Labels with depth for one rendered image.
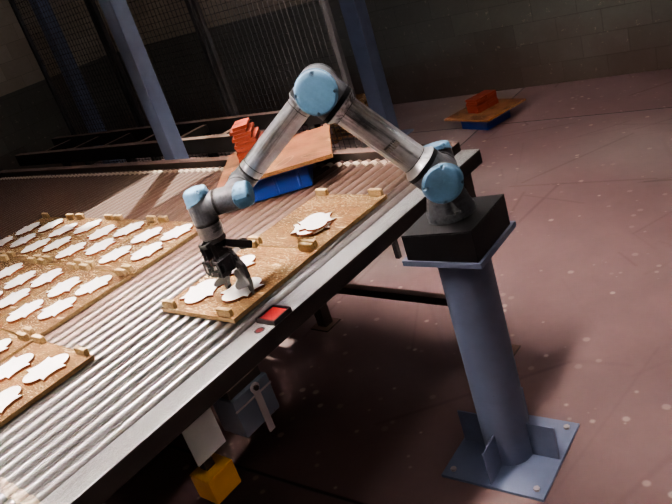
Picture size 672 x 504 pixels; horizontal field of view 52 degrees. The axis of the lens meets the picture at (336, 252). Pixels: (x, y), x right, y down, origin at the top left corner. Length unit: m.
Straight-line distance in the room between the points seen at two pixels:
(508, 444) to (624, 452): 0.39
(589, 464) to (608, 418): 0.24
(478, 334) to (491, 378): 0.18
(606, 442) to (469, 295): 0.79
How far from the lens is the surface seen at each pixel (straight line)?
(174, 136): 4.15
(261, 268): 2.28
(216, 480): 1.90
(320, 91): 1.85
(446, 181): 1.92
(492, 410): 2.46
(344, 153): 3.14
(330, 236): 2.33
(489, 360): 2.34
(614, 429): 2.73
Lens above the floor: 1.82
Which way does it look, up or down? 24 degrees down
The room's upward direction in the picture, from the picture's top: 18 degrees counter-clockwise
